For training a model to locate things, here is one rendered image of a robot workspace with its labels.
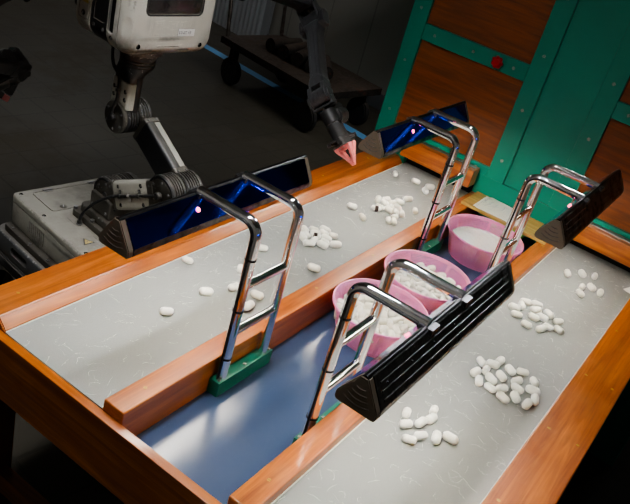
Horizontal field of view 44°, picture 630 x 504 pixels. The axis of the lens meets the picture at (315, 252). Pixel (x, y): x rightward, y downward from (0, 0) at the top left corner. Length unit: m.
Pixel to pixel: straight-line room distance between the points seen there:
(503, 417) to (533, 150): 1.24
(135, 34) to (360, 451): 1.29
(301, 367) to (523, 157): 1.34
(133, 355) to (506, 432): 0.86
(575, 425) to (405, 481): 0.51
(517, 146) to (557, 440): 1.31
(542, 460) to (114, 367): 0.94
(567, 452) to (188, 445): 0.84
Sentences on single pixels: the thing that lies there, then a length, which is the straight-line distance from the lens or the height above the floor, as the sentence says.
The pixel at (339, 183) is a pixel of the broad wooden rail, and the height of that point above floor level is 0.75.
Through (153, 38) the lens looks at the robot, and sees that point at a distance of 2.35.
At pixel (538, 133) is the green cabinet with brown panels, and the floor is 1.06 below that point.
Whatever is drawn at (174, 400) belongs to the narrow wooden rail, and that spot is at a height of 0.71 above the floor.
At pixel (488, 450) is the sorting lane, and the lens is 1.83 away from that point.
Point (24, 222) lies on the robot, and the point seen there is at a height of 0.41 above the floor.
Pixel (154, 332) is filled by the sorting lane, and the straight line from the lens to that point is 1.84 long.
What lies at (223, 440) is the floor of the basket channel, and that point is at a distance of 1.71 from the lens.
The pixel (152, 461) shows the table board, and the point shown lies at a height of 0.74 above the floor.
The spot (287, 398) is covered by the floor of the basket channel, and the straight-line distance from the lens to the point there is 1.85.
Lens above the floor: 1.85
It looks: 29 degrees down
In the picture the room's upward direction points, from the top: 16 degrees clockwise
